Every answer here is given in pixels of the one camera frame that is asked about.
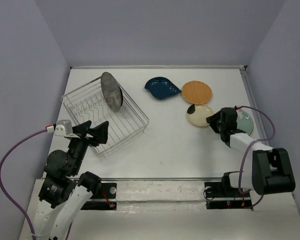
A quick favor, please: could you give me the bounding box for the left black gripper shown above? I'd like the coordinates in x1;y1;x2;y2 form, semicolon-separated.
68;119;110;174

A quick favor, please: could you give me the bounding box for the cream plate with black spot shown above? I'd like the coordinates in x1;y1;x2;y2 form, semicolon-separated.
186;104;214;127

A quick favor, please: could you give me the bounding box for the grey reindeer plate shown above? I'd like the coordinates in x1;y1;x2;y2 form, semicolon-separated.
100;72;123;112

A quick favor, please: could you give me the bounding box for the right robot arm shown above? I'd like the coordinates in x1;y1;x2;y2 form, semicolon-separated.
206;106;296;196

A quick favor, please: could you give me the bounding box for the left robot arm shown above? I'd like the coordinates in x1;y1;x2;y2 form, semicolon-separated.
30;120;109;240

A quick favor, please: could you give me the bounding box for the orange woven round plate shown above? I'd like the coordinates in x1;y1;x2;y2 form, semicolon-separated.
181;80;213;105

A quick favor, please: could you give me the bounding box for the teal flower plate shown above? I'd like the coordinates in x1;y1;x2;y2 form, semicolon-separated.
236;109;254;136

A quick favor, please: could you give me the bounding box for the dark blue leaf plate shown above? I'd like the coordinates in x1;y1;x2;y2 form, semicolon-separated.
144;76;182;100

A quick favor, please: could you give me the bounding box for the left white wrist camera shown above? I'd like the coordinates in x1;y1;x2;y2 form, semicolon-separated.
54;119;73;137

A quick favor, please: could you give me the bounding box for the metal wire dish rack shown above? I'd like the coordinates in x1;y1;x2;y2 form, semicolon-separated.
61;76;149;158

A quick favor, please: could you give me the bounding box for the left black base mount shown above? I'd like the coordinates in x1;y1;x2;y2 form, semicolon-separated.
81;182;117;211

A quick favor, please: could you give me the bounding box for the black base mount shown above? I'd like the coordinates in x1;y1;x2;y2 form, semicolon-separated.
81;182;117;211
203;181;253;210

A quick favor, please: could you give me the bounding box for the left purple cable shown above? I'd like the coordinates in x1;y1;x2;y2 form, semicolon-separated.
0;124;72;240

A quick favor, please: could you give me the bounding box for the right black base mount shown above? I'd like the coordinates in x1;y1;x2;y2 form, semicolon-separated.
203;181;253;210

